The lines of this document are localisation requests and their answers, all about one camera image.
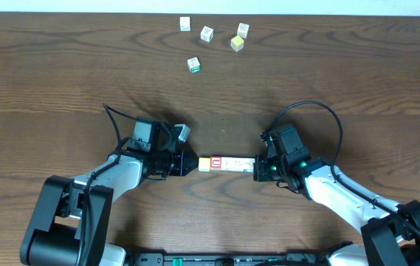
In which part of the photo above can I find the plain yellow wooden block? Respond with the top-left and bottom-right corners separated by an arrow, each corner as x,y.
198,157 -> 211,172

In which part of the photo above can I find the acorn picture wooden block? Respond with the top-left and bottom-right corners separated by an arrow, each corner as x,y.
242,158 -> 255,173

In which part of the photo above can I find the red letter wooden block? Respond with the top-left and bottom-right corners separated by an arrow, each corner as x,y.
210,157 -> 222,171

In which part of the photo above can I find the white block red bug drawing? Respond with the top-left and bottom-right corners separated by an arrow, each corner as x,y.
232,157 -> 245,171

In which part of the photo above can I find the white block blue edge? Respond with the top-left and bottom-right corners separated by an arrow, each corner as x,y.
221,157 -> 233,171

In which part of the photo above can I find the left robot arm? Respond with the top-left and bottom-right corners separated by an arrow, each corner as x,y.
19,143 -> 199,265

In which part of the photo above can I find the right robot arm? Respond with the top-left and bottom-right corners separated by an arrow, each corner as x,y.
254,149 -> 420,265

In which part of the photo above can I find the green letter wooden block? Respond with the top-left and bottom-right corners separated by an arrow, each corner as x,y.
187,57 -> 202,73

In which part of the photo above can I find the white block black drawing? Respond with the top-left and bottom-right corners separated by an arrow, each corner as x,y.
200,26 -> 214,42

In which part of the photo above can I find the yellow top wooden block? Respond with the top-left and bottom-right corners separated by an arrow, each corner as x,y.
230,35 -> 244,52

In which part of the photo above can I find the white block top left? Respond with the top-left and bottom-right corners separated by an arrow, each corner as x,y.
179,16 -> 191,32

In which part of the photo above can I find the white block top right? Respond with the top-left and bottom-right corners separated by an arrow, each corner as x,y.
237,23 -> 249,39

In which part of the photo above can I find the right black cable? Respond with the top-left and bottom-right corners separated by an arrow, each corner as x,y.
264,100 -> 420,259

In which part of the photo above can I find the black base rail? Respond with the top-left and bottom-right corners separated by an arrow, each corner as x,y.
123,252 -> 330,266

